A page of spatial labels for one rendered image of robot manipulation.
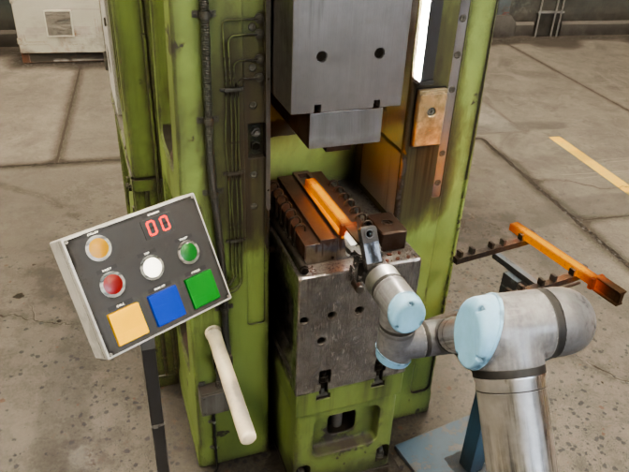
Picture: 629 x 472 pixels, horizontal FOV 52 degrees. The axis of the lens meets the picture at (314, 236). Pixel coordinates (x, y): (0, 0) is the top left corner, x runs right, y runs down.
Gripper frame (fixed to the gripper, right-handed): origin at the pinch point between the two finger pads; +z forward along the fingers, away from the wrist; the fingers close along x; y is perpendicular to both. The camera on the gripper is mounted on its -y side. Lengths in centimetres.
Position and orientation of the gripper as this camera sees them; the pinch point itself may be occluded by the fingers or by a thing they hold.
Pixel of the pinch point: (351, 230)
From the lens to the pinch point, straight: 177.4
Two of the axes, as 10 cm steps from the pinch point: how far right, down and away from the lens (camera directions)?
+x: 9.4, -1.3, 3.1
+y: -0.5, 8.5, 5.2
